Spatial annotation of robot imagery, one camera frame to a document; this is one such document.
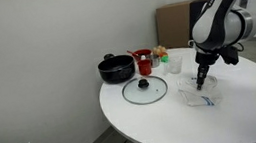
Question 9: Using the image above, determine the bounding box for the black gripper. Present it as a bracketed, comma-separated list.
[191, 48, 226, 92]

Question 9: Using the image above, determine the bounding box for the white blue-striped tea towel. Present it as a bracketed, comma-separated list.
[175, 70, 225, 112]

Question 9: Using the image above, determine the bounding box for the clear plastic measuring cup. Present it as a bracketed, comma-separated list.
[160, 53, 186, 77]

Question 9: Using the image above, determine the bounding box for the green toy piece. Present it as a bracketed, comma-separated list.
[160, 54, 170, 65]

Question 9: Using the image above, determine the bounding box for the small steel cup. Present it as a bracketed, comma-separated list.
[148, 53, 163, 69]

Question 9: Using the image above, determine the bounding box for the red plastic cup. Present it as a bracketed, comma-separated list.
[136, 57, 154, 78]

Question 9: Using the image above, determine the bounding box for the brown cardboard box dark panel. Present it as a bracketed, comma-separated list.
[153, 0, 217, 53]

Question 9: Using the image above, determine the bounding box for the glass pot lid black knob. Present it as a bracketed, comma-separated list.
[119, 72, 171, 108]

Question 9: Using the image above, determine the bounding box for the red bowl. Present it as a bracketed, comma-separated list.
[131, 47, 154, 63]

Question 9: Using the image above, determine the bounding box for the red spoon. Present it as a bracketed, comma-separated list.
[126, 48, 141, 61]

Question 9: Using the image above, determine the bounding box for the black cooking pot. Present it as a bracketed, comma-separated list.
[95, 50, 138, 86]

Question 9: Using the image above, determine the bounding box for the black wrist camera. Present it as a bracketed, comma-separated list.
[219, 42, 246, 68]

